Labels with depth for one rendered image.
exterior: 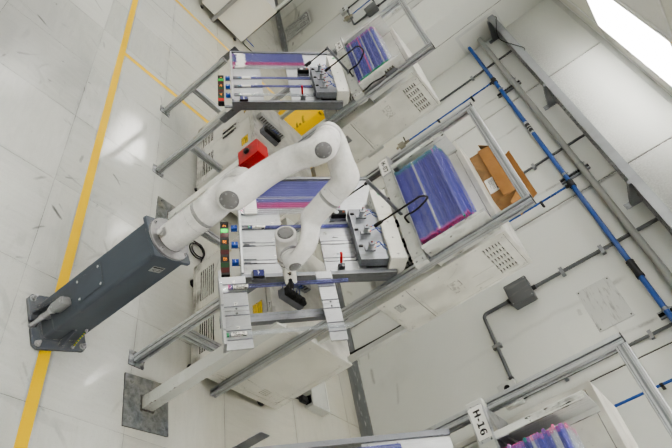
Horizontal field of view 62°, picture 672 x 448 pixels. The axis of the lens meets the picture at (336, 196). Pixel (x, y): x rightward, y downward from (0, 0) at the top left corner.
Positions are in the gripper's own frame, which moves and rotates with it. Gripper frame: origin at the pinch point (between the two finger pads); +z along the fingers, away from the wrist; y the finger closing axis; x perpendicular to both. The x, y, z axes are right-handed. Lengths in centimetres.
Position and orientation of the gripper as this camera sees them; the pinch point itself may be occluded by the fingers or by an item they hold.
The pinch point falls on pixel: (289, 283)
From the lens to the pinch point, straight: 236.3
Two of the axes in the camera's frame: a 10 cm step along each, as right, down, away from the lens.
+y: -2.1, -6.9, 6.9
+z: -0.1, 7.1, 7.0
